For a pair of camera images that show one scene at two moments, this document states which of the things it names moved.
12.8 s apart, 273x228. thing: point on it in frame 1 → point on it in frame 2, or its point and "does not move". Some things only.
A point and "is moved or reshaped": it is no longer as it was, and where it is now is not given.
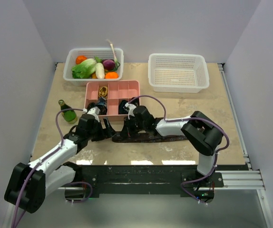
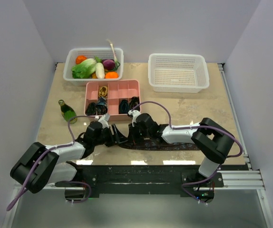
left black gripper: x=109 y=133 → x=117 y=138
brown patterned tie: x=141 y=137 is moved or reshaped
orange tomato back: x=80 y=59 does not move
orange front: x=112 y=75 does not move
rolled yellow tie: x=103 y=91 does not move
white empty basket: x=178 y=72 does not move
